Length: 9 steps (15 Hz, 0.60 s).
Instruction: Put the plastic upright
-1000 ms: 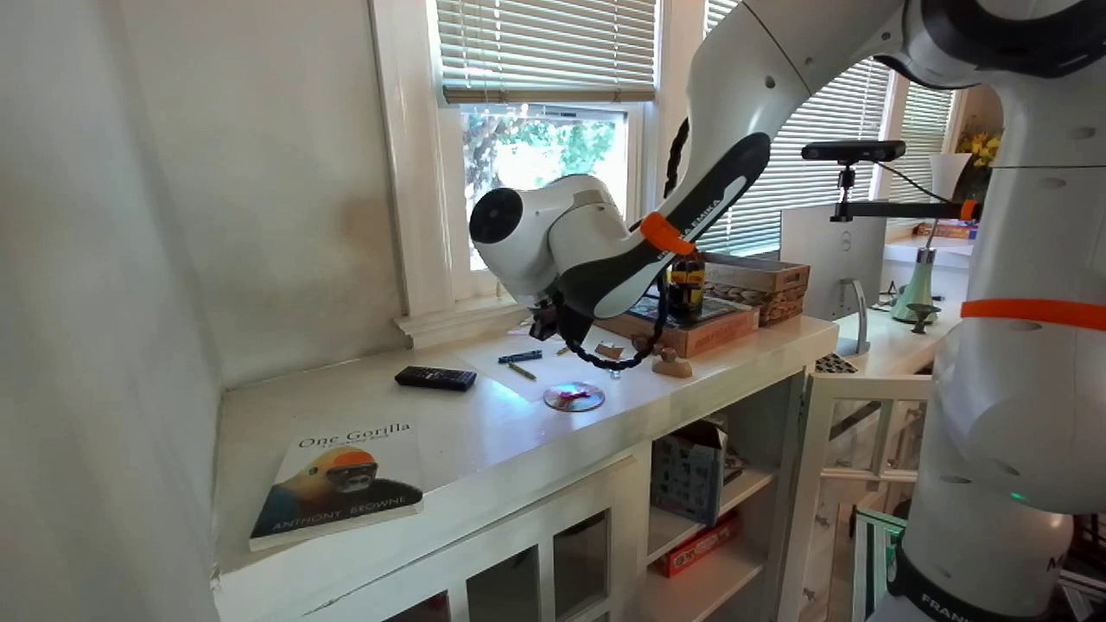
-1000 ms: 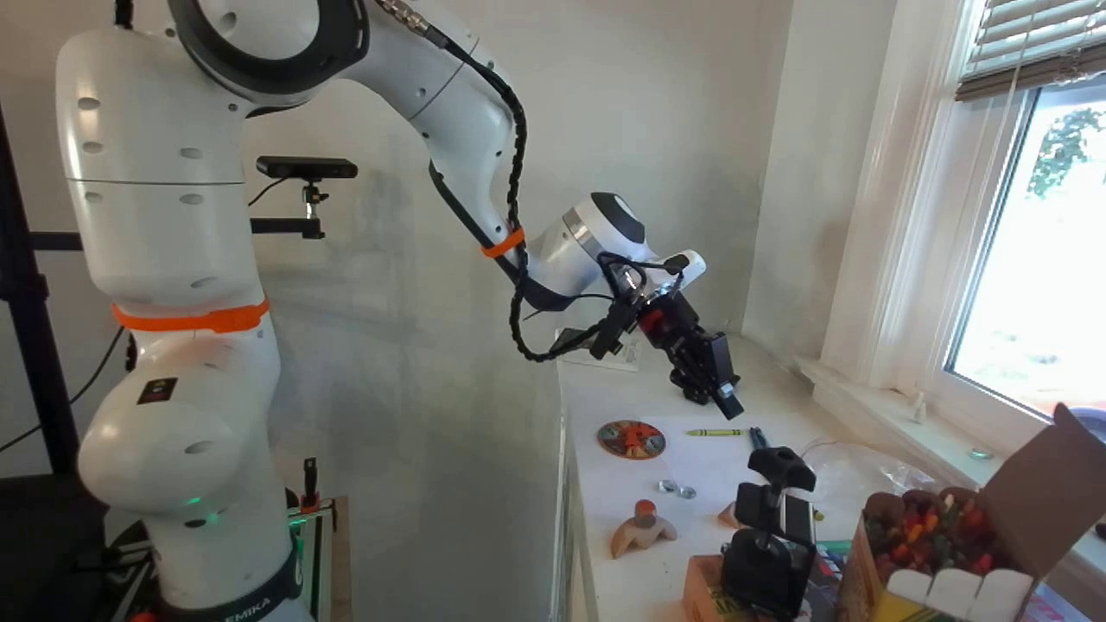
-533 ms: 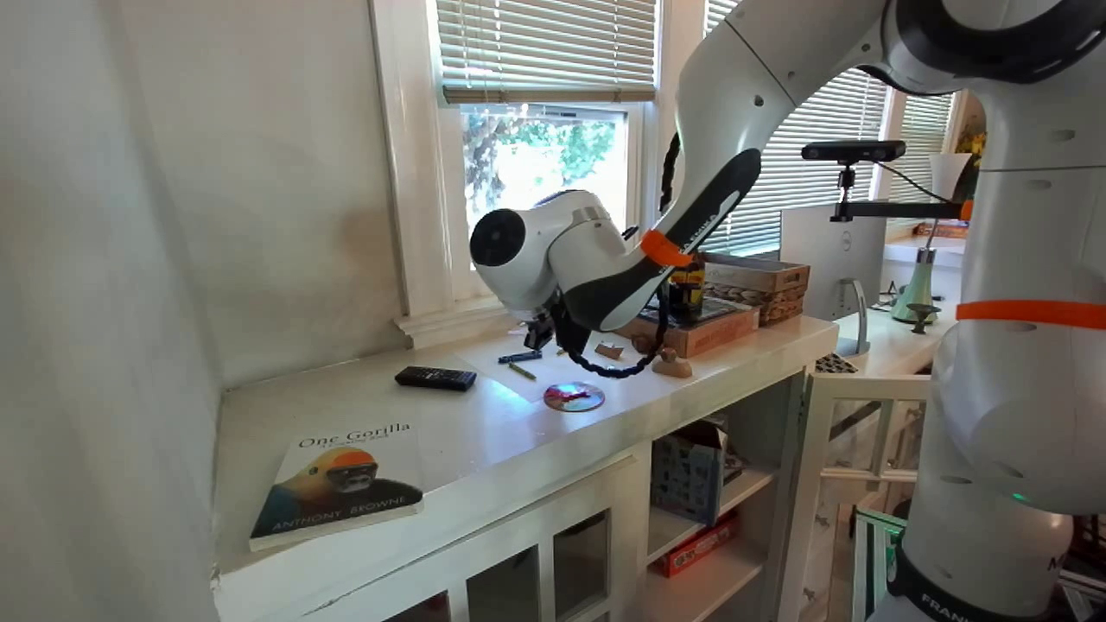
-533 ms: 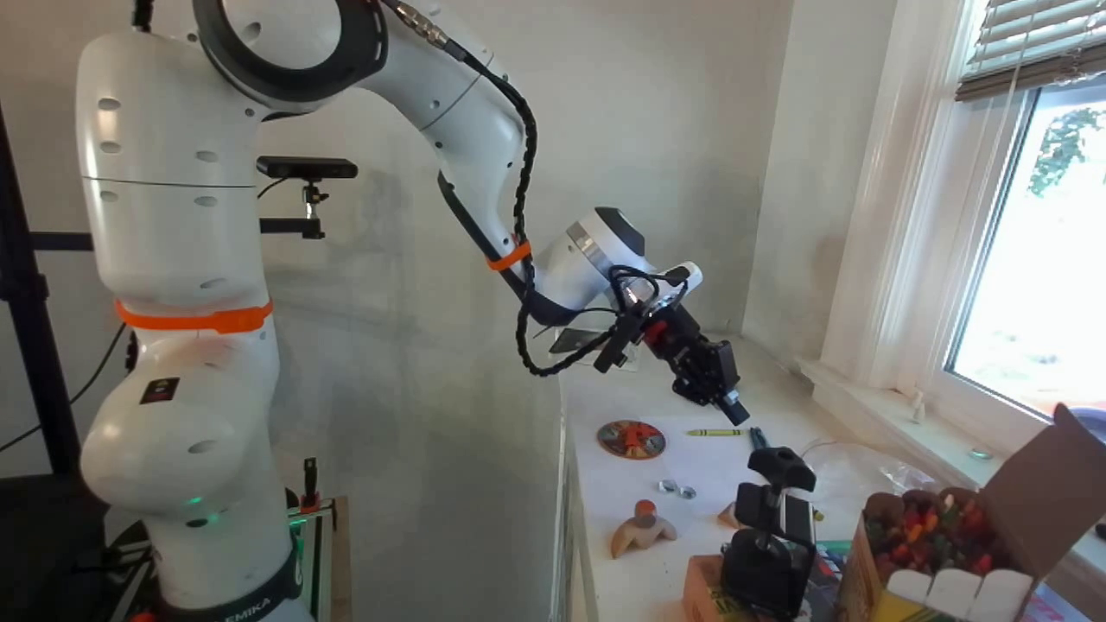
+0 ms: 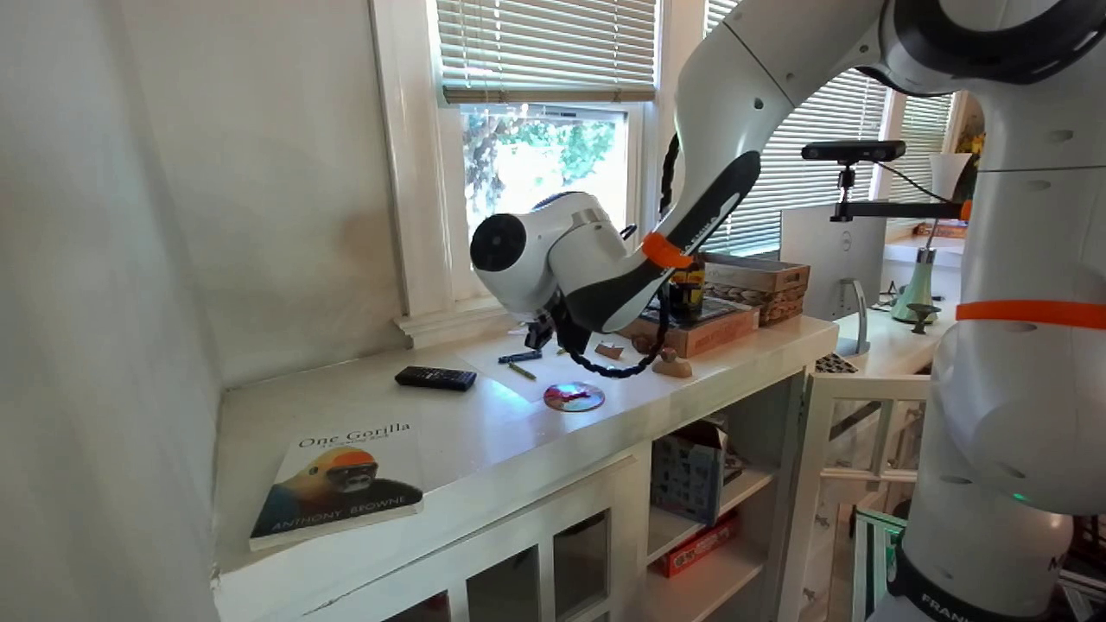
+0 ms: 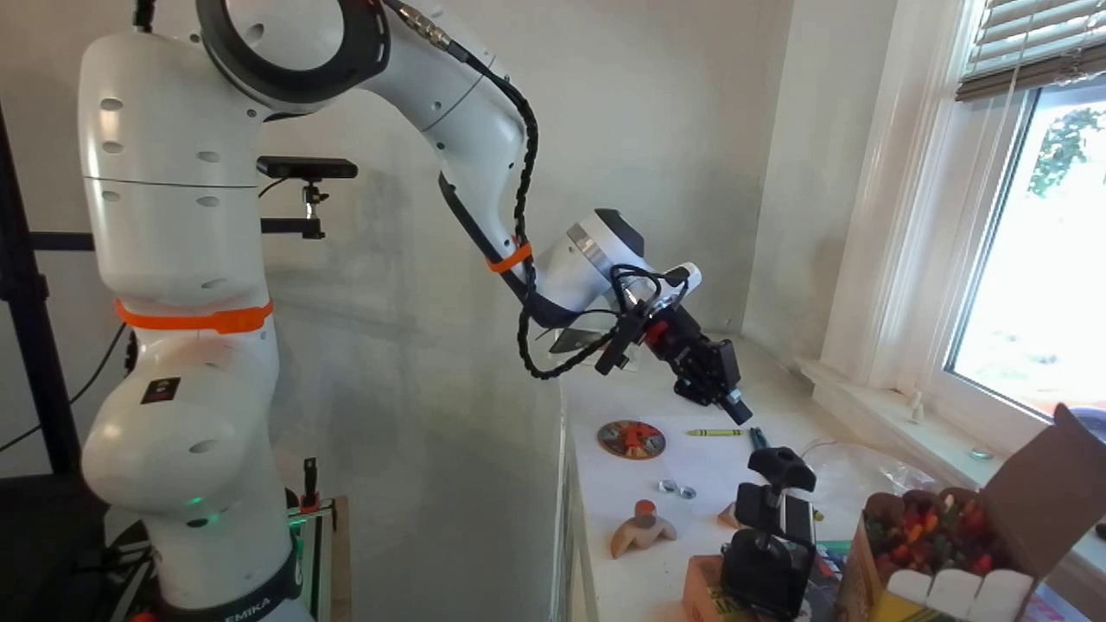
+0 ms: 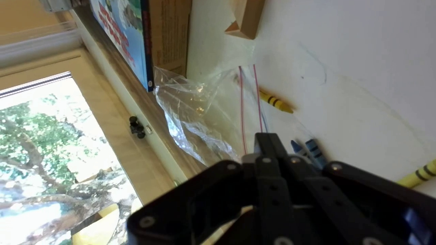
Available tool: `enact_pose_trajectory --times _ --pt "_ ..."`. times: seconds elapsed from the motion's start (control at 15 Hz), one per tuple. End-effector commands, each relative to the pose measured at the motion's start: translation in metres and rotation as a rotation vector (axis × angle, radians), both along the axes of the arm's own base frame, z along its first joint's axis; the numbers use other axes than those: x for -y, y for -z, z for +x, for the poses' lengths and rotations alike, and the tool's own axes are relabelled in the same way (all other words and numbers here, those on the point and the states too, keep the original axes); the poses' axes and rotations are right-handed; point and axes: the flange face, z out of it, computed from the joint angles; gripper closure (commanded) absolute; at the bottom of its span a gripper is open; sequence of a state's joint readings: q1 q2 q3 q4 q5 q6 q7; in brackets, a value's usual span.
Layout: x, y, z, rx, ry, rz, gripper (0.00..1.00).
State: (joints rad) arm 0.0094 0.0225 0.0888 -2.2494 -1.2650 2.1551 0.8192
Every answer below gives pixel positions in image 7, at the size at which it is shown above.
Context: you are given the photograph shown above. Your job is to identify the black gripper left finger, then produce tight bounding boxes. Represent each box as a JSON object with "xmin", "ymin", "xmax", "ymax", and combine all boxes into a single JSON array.
[{"xmin": 126, "ymin": 159, "xmax": 291, "ymax": 245}]

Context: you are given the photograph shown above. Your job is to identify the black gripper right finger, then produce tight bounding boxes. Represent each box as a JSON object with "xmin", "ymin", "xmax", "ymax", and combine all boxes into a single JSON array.
[{"xmin": 253, "ymin": 133, "xmax": 436, "ymax": 245}]

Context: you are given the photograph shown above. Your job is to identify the clear plastic bag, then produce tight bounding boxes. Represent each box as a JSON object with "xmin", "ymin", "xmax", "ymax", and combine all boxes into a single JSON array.
[{"xmin": 154, "ymin": 65, "xmax": 268, "ymax": 166}]

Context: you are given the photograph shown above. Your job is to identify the blue crayon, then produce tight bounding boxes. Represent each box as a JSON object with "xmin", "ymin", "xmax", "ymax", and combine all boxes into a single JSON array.
[{"xmin": 290, "ymin": 139, "xmax": 327, "ymax": 169}]

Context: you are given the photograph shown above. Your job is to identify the yellow crayon at edge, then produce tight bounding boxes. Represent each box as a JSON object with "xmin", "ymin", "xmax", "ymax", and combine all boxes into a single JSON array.
[{"xmin": 399, "ymin": 159, "xmax": 436, "ymax": 188}]

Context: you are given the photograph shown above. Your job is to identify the cardboard box of toys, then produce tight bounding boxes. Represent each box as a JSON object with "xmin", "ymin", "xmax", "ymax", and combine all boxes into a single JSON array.
[{"xmin": 90, "ymin": 0, "xmax": 192, "ymax": 91}]

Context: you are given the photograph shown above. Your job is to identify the wooden block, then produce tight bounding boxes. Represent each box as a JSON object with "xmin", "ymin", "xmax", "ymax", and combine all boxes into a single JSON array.
[{"xmin": 224, "ymin": 0, "xmax": 265, "ymax": 39}]

